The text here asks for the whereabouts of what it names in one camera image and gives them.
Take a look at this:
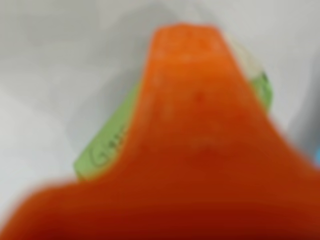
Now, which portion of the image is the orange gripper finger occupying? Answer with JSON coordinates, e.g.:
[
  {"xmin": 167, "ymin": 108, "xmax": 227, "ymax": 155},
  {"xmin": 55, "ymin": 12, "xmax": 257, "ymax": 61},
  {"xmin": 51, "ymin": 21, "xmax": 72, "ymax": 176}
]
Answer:
[{"xmin": 0, "ymin": 23, "xmax": 320, "ymax": 240}]

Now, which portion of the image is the green paper-wrapped package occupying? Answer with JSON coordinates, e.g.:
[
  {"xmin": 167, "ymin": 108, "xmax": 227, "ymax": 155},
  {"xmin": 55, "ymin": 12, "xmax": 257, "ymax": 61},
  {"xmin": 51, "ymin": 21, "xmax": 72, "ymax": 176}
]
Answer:
[{"xmin": 73, "ymin": 31, "xmax": 275, "ymax": 183}]

